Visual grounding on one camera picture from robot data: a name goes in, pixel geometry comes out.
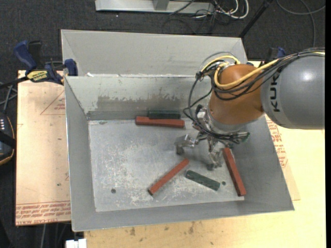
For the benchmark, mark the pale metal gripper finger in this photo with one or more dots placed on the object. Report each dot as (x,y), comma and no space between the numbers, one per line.
(215,158)
(186,141)

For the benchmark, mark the brown cardboard board red print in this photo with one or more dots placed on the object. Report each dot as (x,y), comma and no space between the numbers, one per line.
(41,143)

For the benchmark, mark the dark green flat block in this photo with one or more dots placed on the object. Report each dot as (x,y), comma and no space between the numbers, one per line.
(164,114)
(203,180)

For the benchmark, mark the red-brown flat block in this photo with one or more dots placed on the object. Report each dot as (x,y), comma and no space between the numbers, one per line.
(160,123)
(234,173)
(169,176)

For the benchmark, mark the black cylinder on white bracket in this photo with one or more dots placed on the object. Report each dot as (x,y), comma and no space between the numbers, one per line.
(202,115)

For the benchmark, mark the grey metal bin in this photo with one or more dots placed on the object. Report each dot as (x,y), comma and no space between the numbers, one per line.
(124,164)

